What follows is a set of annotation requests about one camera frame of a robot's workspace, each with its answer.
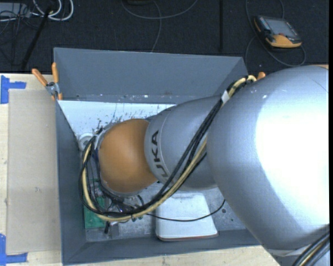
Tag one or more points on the grey metal bin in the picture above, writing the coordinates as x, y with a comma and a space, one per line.
133, 73

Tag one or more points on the pale brown cardboard board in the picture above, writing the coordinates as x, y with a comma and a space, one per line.
30, 162

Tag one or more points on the green flat block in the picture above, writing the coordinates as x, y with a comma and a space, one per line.
92, 220

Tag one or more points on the white red-edged flat block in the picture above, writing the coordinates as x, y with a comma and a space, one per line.
186, 220

